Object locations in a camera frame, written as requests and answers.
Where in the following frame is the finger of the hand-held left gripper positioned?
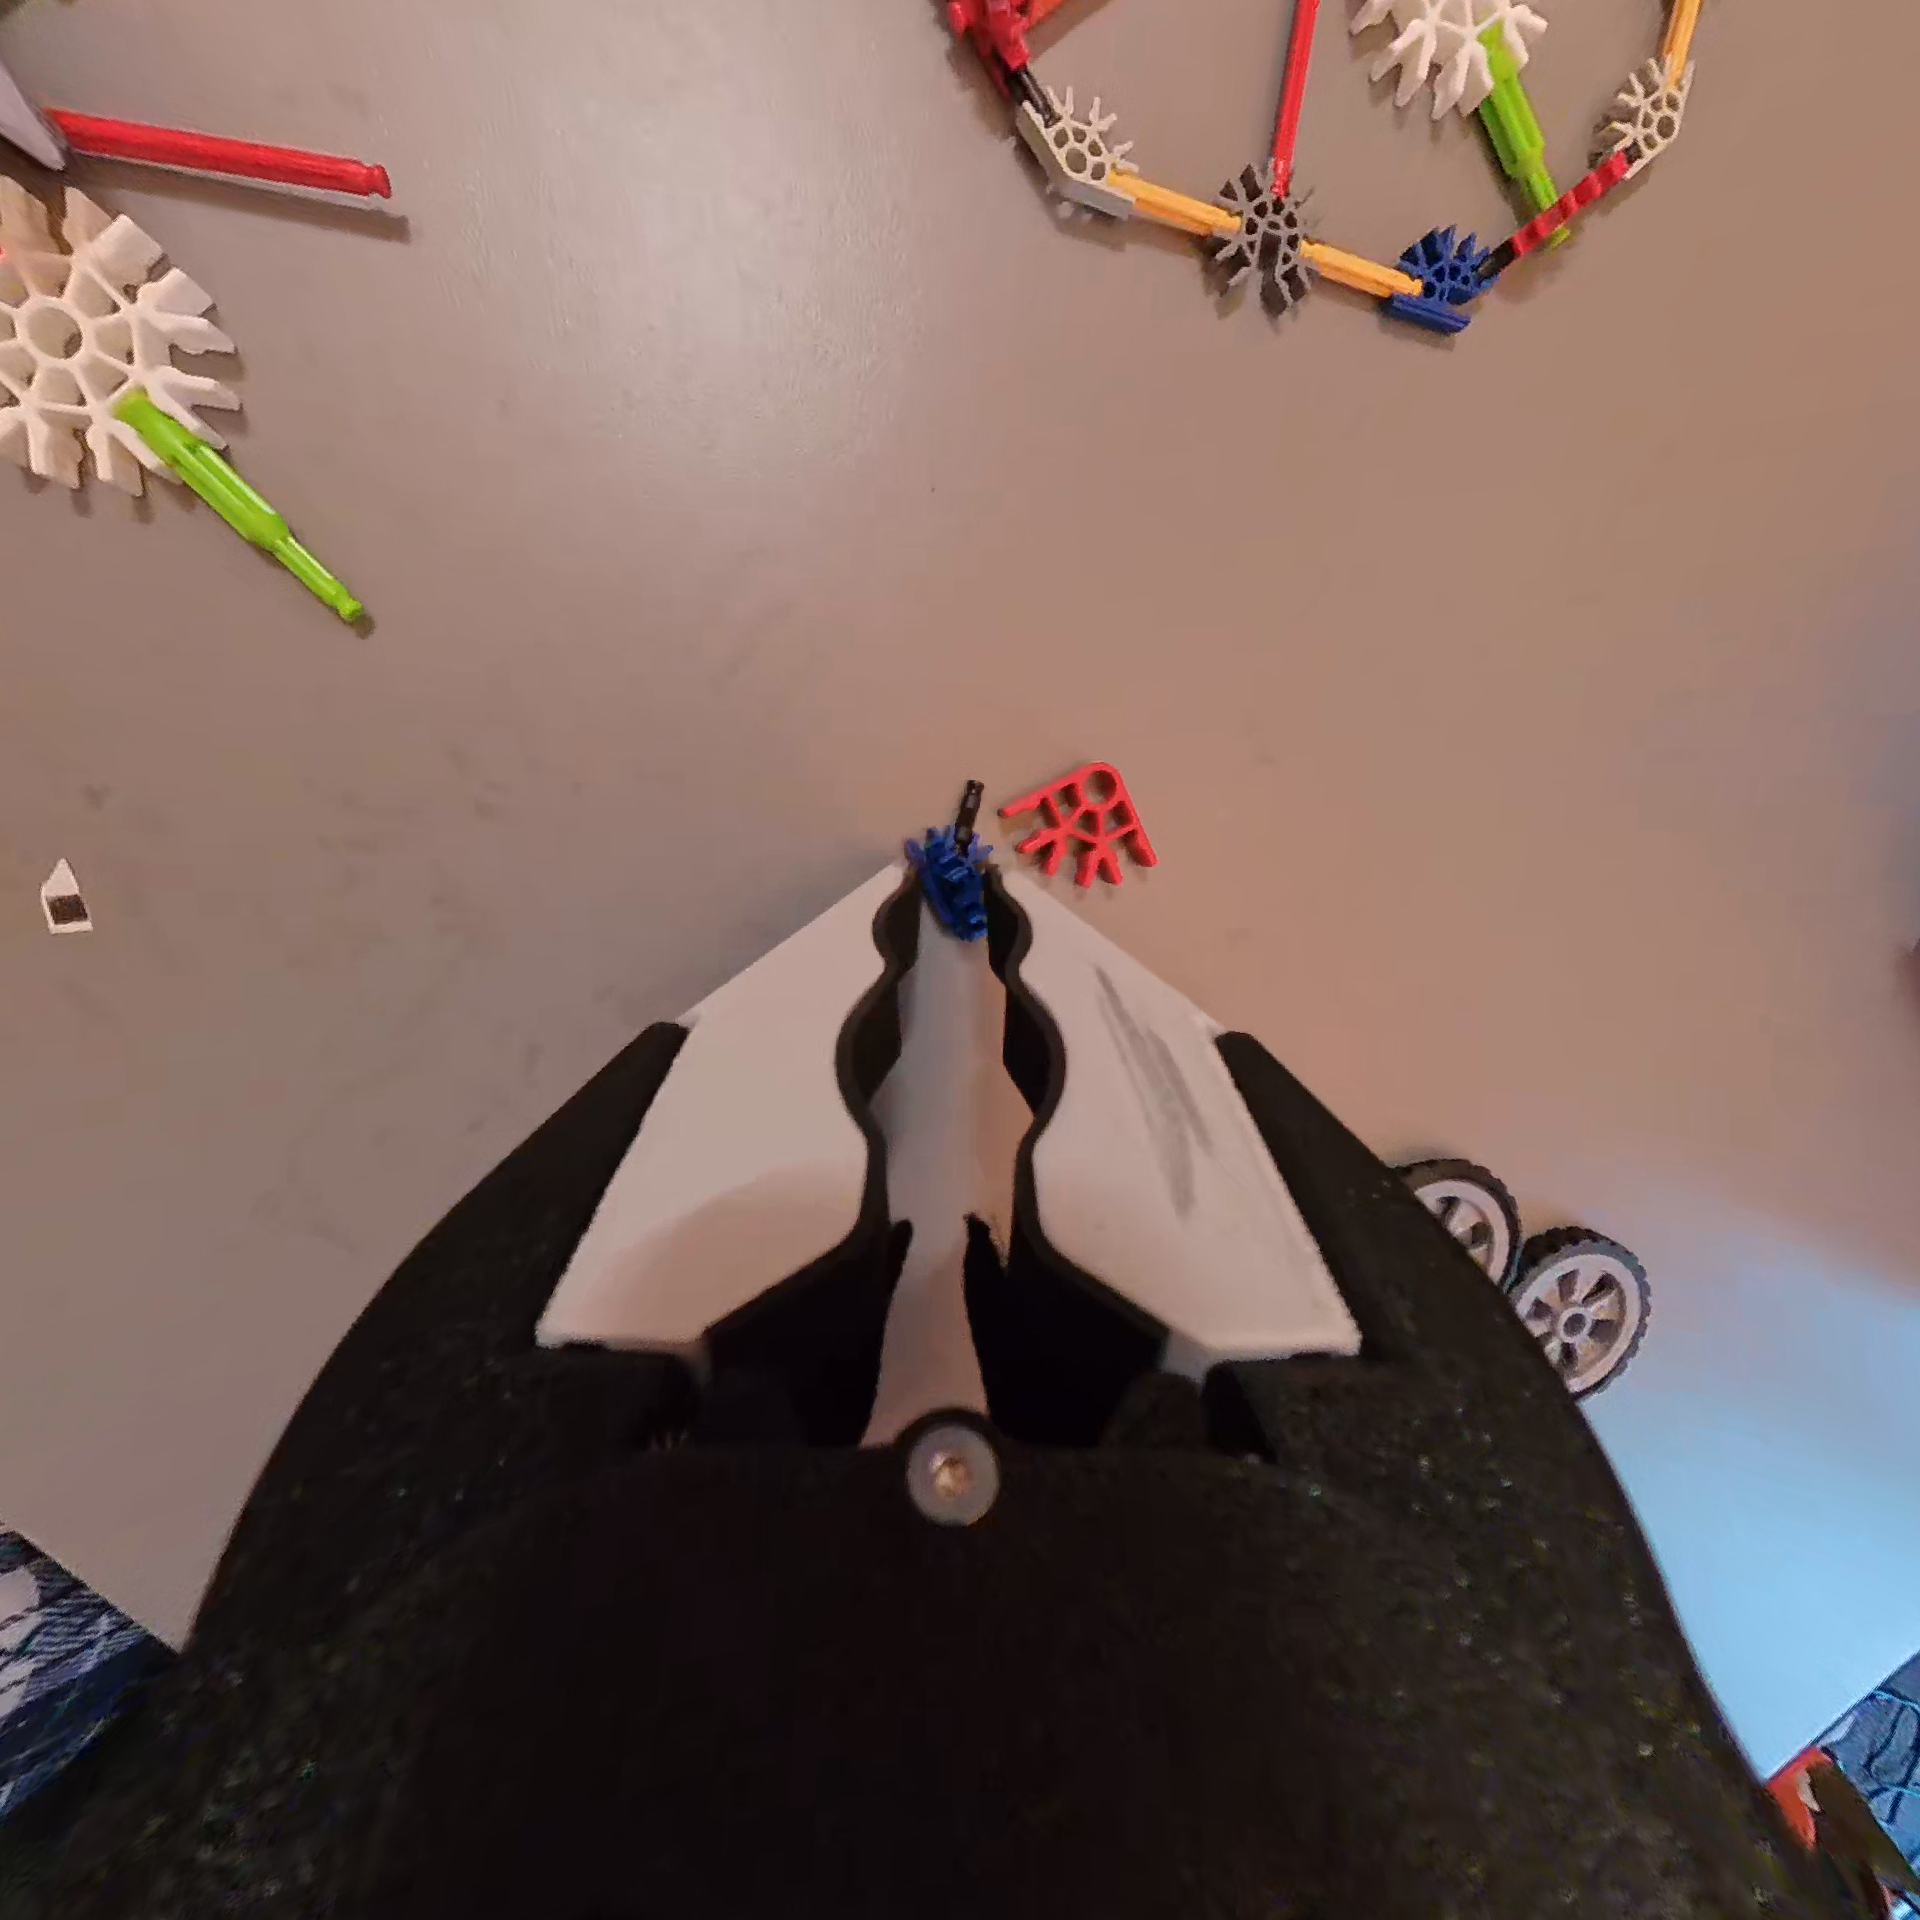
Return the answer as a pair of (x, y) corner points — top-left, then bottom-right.
(0, 56), (72, 171)

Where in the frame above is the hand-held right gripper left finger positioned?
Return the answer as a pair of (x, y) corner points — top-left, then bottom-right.
(536, 864), (921, 1448)

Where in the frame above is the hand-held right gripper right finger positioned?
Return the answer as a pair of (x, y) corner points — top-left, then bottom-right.
(960, 872), (1364, 1448)

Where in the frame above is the white snowflake connector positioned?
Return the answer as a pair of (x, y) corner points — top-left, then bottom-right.
(0, 175), (246, 500)

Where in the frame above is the long red rod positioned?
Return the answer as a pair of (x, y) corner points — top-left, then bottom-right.
(42, 104), (395, 204)

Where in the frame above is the blue connector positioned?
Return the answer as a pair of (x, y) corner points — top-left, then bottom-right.
(903, 825), (1000, 944)

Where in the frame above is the red fan connector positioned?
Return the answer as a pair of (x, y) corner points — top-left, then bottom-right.
(998, 761), (1161, 888)

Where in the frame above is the green rod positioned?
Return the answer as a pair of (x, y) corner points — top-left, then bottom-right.
(115, 391), (369, 625)

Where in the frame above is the grey toy wheel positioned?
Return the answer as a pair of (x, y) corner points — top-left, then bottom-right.
(1394, 1153), (1524, 1288)
(1506, 1228), (1655, 1400)

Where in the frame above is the colourful toy wheel model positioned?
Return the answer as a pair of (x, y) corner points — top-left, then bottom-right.
(943, 0), (1707, 336)

